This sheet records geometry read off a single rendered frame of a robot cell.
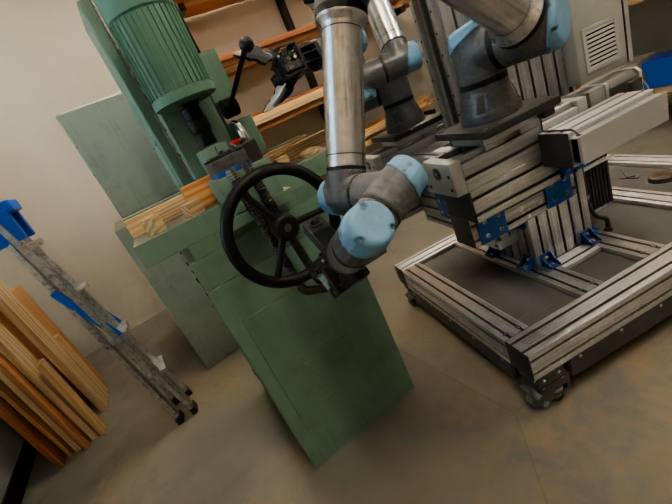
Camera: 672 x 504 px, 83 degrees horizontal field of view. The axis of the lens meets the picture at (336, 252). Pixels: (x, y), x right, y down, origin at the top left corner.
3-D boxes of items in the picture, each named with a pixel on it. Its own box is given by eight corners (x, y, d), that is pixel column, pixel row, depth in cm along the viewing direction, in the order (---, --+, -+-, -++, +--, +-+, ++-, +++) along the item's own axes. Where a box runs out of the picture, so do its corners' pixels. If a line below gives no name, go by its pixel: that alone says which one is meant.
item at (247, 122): (243, 158, 128) (226, 123, 124) (239, 159, 135) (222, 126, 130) (267, 146, 131) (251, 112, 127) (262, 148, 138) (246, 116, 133)
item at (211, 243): (196, 260, 96) (188, 247, 95) (186, 248, 115) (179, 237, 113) (324, 190, 109) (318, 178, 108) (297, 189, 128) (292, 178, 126)
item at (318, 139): (160, 225, 105) (152, 213, 104) (160, 225, 107) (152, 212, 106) (333, 139, 125) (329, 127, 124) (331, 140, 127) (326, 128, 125)
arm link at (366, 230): (411, 216, 55) (379, 260, 52) (386, 240, 65) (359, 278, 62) (367, 183, 55) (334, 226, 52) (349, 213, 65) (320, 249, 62)
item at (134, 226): (133, 238, 105) (123, 222, 103) (133, 237, 106) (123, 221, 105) (312, 149, 124) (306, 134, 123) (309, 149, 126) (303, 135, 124)
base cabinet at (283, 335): (315, 472, 123) (204, 295, 98) (263, 388, 174) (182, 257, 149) (416, 387, 138) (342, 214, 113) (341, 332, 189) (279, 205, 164)
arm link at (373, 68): (390, 90, 104) (376, 48, 100) (352, 107, 106) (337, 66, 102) (387, 91, 111) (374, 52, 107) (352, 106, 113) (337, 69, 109)
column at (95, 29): (205, 230, 129) (72, 0, 104) (196, 224, 149) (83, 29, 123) (262, 200, 137) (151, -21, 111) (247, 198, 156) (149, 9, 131)
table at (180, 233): (146, 278, 83) (130, 254, 81) (144, 255, 110) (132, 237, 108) (362, 162, 103) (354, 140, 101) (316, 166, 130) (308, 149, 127)
